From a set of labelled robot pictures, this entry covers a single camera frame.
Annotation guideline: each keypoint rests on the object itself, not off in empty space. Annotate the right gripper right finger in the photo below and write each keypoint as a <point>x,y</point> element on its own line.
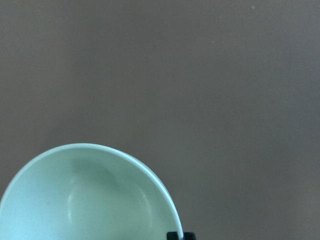
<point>189,236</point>

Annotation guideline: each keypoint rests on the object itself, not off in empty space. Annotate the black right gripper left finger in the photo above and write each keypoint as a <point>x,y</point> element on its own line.
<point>172,235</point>

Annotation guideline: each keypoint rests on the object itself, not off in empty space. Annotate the light green bowl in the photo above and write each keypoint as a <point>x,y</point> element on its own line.
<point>87,191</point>

